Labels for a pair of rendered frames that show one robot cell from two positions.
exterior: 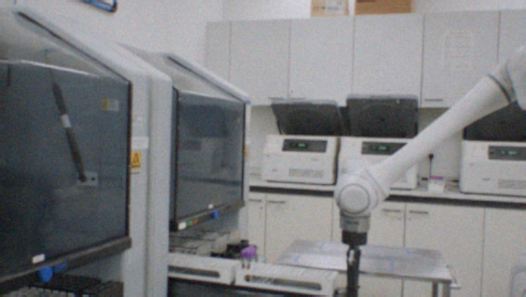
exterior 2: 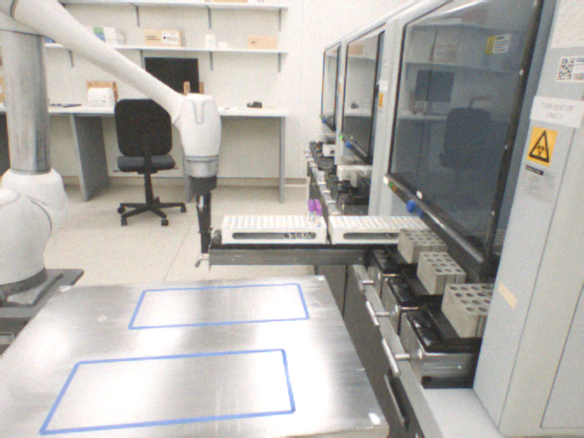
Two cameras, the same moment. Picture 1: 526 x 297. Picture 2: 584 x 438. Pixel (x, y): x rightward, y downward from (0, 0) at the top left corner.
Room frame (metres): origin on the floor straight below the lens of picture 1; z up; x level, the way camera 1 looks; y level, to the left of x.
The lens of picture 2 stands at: (2.65, -0.45, 1.28)
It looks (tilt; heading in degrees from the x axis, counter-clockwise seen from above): 20 degrees down; 158
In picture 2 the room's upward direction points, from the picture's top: 1 degrees clockwise
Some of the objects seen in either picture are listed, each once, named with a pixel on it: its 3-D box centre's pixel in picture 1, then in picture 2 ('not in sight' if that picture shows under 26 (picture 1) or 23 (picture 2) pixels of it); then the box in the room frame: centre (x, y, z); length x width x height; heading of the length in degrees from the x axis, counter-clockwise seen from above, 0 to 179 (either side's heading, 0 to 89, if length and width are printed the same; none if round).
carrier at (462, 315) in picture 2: (233, 237); (459, 311); (2.13, 0.11, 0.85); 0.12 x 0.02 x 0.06; 161
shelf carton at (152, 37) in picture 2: not in sight; (163, 38); (-1.93, -0.05, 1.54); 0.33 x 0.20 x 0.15; 79
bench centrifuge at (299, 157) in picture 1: (306, 141); not in sight; (4.24, -0.35, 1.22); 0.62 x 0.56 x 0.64; 160
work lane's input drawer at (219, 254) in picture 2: (243, 292); (319, 248); (1.63, 0.04, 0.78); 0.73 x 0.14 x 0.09; 72
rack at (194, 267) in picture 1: (192, 269); (380, 231); (1.69, 0.22, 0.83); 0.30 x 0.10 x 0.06; 72
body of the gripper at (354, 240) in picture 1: (353, 245); (203, 190); (1.53, -0.27, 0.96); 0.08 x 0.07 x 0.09; 162
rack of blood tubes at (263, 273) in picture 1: (286, 280); (274, 231); (1.59, -0.08, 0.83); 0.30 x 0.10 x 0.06; 72
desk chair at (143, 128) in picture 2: not in sight; (148, 159); (-1.08, -0.33, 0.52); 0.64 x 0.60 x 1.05; 2
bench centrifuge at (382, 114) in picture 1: (380, 140); not in sight; (4.06, -0.91, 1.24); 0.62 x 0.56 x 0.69; 162
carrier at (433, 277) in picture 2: (218, 244); (430, 275); (1.99, 0.16, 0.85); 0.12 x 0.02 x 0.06; 161
